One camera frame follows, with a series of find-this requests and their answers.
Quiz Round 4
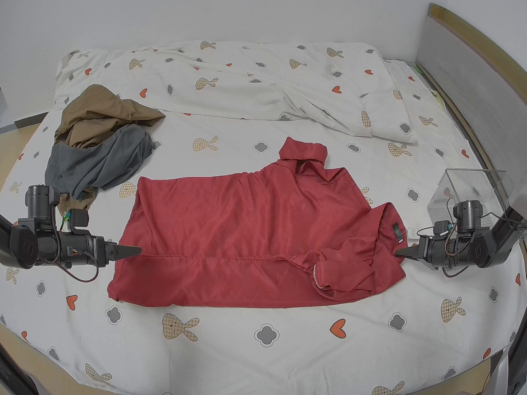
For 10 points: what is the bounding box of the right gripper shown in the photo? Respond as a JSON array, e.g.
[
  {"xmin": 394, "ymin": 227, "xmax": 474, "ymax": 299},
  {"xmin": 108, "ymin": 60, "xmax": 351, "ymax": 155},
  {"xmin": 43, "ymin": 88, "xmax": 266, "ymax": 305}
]
[{"xmin": 417, "ymin": 235, "xmax": 456, "ymax": 270}]

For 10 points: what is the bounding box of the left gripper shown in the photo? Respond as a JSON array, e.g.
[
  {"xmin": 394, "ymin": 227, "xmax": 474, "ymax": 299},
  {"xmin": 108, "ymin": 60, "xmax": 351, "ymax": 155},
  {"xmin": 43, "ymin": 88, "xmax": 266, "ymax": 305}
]
[{"xmin": 55, "ymin": 230, "xmax": 110, "ymax": 268}]

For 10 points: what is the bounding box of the red shirt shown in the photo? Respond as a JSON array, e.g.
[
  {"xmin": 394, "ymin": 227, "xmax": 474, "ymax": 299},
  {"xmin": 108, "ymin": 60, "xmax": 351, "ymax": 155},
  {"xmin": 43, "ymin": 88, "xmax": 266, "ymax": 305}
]
[{"xmin": 107, "ymin": 137, "xmax": 421, "ymax": 308}]

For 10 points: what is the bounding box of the clear plastic box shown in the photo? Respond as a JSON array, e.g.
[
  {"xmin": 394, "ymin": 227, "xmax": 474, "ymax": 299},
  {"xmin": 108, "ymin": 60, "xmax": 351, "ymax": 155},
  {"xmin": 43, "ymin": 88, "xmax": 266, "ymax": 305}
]
[{"xmin": 427, "ymin": 168, "xmax": 527, "ymax": 230}]

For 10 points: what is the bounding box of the grey garment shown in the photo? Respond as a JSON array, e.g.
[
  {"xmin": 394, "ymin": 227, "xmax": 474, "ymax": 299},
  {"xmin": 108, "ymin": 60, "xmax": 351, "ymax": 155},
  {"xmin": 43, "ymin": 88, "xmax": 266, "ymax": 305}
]
[{"xmin": 44, "ymin": 126, "xmax": 155, "ymax": 201}]

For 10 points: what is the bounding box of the brown garment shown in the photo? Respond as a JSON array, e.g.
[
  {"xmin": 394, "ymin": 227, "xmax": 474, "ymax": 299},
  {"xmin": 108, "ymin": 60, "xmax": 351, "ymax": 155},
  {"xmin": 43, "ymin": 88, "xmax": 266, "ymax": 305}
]
[{"xmin": 54, "ymin": 84, "xmax": 166, "ymax": 222}]

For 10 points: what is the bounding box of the bed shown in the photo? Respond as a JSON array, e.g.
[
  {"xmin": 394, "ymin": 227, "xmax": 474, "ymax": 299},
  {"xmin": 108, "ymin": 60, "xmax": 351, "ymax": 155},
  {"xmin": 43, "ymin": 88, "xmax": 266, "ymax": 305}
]
[{"xmin": 0, "ymin": 3, "xmax": 527, "ymax": 395}]

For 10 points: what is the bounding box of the white printed quilt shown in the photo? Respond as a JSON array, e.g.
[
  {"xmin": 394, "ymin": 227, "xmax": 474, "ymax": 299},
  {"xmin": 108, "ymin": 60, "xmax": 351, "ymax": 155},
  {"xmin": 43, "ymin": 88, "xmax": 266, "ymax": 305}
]
[{"xmin": 55, "ymin": 40, "xmax": 420, "ymax": 144}]

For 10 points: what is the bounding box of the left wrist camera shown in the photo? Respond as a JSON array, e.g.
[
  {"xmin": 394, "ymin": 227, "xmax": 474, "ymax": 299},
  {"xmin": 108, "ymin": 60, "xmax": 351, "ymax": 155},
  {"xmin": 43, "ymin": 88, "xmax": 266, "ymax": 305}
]
[{"xmin": 66, "ymin": 209, "xmax": 90, "ymax": 235}]

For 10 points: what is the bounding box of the black braided cable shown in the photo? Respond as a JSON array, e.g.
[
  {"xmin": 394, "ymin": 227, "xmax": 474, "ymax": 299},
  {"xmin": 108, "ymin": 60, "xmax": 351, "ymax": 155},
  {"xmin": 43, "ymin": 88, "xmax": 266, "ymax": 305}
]
[{"xmin": 60, "ymin": 258, "xmax": 100, "ymax": 283}]

